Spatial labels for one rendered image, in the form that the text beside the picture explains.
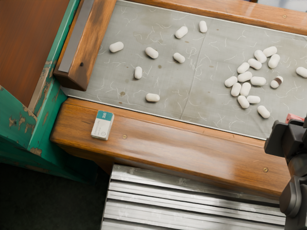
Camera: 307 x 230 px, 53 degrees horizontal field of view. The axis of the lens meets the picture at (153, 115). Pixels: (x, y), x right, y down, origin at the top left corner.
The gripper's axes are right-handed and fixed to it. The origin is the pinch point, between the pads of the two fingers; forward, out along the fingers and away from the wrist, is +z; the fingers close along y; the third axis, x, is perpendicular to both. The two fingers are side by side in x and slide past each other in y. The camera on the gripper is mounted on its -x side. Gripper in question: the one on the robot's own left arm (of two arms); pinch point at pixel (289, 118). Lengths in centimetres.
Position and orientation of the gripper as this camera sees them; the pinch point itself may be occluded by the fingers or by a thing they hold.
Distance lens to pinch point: 65.9
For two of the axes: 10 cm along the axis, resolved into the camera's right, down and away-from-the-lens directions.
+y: -9.7, -2.2, 0.8
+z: 1.8, -5.0, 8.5
